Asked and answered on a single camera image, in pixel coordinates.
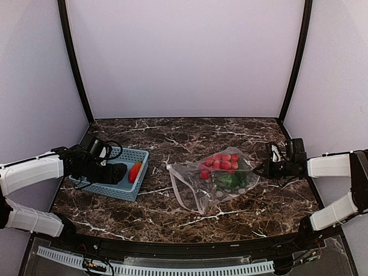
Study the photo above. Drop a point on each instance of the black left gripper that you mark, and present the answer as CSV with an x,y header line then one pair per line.
x,y
110,176

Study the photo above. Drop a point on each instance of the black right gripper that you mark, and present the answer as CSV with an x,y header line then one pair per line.
x,y
268,172

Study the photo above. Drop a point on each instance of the orange yellow fake mango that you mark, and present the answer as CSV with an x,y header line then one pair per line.
x,y
134,171

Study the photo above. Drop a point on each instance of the green fake vegetable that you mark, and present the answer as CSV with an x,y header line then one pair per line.
x,y
231,181

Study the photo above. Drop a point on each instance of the red fake grape bunch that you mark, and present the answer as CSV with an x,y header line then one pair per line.
x,y
227,163

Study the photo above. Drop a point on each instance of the clear zip top bag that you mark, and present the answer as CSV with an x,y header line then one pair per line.
x,y
197,195

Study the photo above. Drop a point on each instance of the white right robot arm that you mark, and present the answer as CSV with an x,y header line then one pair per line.
x,y
295,164

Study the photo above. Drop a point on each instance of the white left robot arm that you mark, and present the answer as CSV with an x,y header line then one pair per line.
x,y
89,159

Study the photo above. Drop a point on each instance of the light blue plastic basket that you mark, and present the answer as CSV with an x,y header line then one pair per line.
x,y
123,190

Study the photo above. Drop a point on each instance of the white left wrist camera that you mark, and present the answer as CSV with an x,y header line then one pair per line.
x,y
99,150

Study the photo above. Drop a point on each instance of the black front rail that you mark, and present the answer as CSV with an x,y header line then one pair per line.
x,y
278,247

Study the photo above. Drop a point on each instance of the white slotted cable duct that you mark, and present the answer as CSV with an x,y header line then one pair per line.
x,y
151,266

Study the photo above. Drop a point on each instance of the black right frame post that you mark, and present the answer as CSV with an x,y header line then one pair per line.
x,y
306,17

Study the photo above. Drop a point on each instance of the black frame post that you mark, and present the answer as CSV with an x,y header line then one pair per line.
x,y
63,14
306,17

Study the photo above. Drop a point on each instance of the black left frame post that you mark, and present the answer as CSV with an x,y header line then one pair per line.
x,y
63,14

